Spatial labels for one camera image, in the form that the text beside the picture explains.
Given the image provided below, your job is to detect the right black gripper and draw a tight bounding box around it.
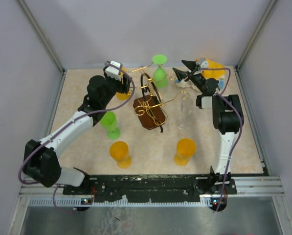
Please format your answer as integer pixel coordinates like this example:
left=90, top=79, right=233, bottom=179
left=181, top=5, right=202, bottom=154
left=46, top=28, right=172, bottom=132
left=173, top=61, right=205, bottom=94

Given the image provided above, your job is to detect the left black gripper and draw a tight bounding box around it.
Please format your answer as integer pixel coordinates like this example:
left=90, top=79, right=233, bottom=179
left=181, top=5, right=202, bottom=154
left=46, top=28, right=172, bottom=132
left=101, top=67, right=132, bottom=106

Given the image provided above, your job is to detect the orange wine glass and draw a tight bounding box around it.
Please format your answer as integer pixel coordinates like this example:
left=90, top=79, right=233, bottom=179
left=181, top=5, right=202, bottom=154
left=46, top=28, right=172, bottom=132
left=109, top=141, right=132, bottom=169
left=116, top=72, right=132, bottom=100
left=174, top=138, right=196, bottom=166

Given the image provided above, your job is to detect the green wine glass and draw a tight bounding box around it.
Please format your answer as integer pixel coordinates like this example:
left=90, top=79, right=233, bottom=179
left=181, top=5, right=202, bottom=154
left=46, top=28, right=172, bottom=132
left=152, top=54, right=167, bottom=88
left=99, top=111, right=121, bottom=140

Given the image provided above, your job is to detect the gold wire wine glass rack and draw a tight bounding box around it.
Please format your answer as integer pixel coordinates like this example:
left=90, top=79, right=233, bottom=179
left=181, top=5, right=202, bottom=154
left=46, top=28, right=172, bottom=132
left=125, top=65, right=190, bottom=133

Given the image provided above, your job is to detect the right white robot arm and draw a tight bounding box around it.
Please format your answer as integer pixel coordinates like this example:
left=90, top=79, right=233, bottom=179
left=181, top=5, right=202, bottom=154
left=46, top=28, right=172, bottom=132
left=173, top=58, right=244, bottom=194

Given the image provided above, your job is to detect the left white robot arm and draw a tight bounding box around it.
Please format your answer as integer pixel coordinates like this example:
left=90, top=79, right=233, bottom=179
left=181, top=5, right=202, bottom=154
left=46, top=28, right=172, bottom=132
left=18, top=70, right=135, bottom=194

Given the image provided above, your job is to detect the clear wine glass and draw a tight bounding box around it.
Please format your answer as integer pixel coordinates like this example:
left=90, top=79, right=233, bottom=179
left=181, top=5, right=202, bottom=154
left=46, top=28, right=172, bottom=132
left=178, top=98, right=192, bottom=129

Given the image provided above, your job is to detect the crumpled floral yellow cloth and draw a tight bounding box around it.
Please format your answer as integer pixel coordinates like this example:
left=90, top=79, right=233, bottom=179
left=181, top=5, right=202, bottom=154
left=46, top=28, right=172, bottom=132
left=174, top=57, right=226, bottom=93

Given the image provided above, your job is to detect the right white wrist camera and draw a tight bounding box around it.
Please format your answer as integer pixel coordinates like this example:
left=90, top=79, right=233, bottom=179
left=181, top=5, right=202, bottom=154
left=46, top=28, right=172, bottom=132
left=196, top=58, right=209, bottom=70

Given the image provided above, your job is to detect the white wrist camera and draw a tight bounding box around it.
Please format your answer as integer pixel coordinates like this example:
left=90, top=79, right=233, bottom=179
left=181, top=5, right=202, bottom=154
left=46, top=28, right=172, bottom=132
left=196, top=58, right=209, bottom=70
left=104, top=60, right=123, bottom=81

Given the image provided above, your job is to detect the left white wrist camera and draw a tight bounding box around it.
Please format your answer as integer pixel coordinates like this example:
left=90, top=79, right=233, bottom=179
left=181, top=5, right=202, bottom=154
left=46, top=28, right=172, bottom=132
left=104, top=60, right=123, bottom=81

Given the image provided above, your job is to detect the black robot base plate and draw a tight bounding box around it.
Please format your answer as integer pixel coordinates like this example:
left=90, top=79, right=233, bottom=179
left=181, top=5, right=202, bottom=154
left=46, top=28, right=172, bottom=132
left=63, top=174, right=237, bottom=203

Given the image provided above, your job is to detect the white slotted cable duct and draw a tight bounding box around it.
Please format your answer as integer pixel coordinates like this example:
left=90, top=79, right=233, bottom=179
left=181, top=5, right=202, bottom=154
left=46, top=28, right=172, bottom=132
left=28, top=197, right=226, bottom=208

